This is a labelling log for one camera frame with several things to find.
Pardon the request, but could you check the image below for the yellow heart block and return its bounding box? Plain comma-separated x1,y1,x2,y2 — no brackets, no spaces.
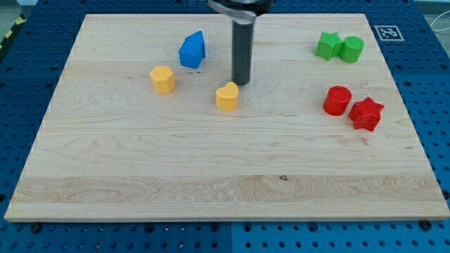
215,82,238,111

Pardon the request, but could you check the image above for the green star block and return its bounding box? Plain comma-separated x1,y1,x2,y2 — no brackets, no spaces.
314,32,344,60

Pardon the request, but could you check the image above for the yellow black hazard tape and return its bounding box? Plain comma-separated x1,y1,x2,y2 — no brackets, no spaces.
1,13,27,53

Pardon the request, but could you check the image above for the white cable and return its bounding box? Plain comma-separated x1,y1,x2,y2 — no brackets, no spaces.
429,10,450,34

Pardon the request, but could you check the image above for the white fiducial marker tag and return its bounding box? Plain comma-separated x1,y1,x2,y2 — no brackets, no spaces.
374,25,404,41

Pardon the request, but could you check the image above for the red star block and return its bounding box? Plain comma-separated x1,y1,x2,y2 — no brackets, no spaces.
348,96,384,131

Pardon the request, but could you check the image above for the green cylinder block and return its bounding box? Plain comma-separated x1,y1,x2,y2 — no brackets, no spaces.
339,36,365,63

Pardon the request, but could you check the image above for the blue house-shaped block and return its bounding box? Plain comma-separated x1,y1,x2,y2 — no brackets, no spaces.
179,31,206,69

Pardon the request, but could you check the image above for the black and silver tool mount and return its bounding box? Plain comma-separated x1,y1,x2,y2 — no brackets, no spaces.
207,0,274,25

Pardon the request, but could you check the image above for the red cylinder block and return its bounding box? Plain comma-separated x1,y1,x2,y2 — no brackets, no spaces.
323,86,352,116

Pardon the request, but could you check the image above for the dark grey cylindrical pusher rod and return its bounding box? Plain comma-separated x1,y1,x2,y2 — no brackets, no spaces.
231,21,254,85

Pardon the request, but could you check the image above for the light wooden board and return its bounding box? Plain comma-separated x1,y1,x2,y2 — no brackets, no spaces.
5,13,449,222

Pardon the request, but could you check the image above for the yellow hexagon block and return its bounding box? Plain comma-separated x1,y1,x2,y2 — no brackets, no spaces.
149,65,176,94

